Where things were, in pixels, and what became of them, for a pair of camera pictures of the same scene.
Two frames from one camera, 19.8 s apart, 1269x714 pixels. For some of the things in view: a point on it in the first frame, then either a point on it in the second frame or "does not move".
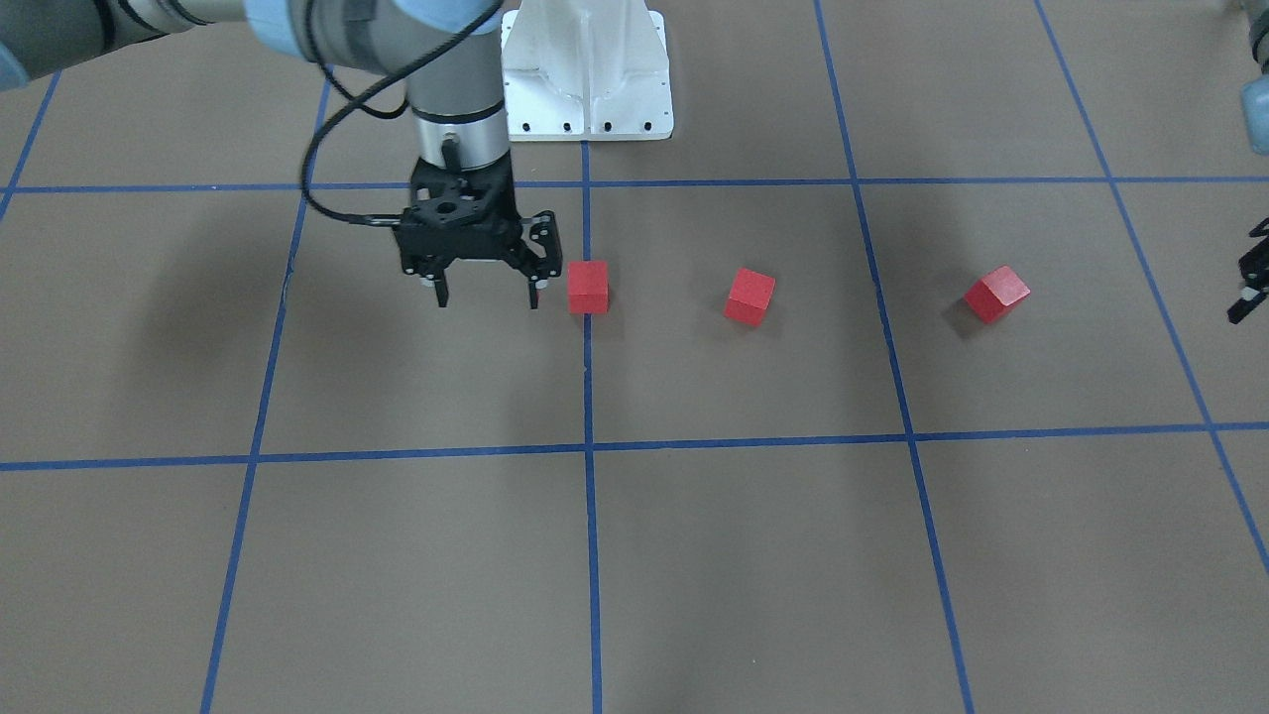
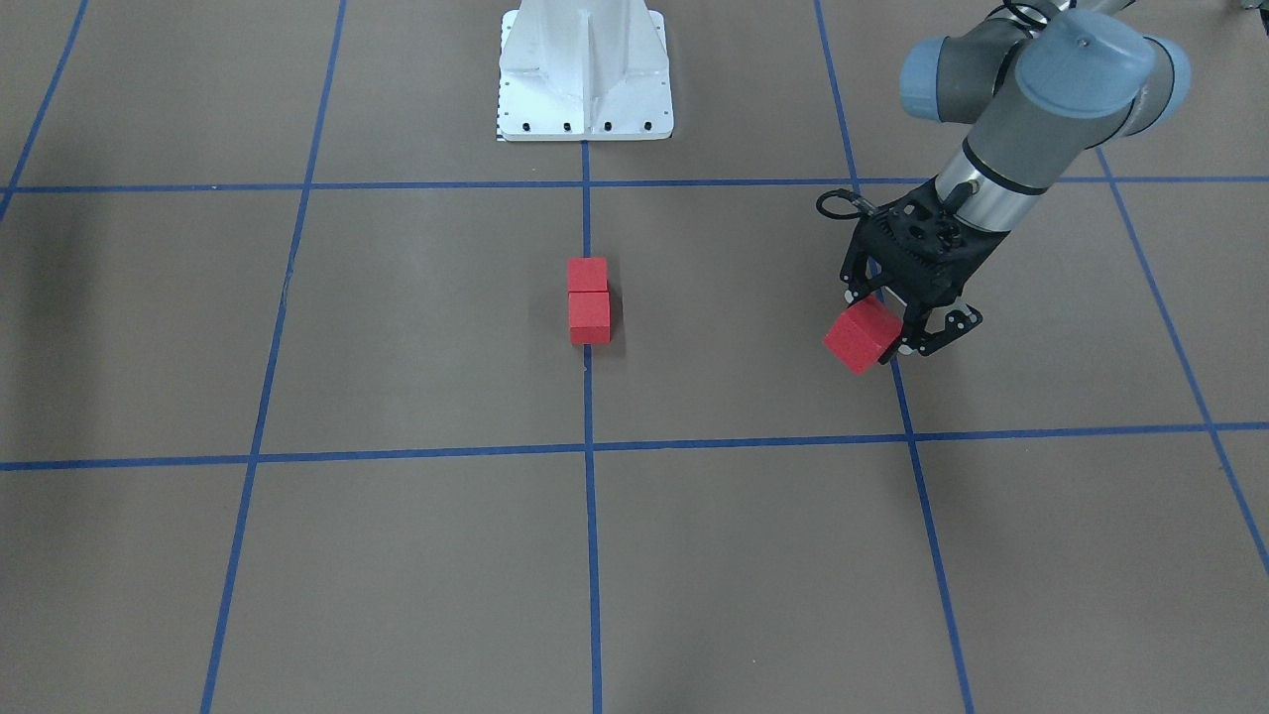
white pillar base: x=586 y=70 does not move
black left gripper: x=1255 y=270 -> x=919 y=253
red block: x=587 y=288 does not move
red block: x=996 y=293 -> x=862 y=334
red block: x=749 y=297 -> x=589 y=317
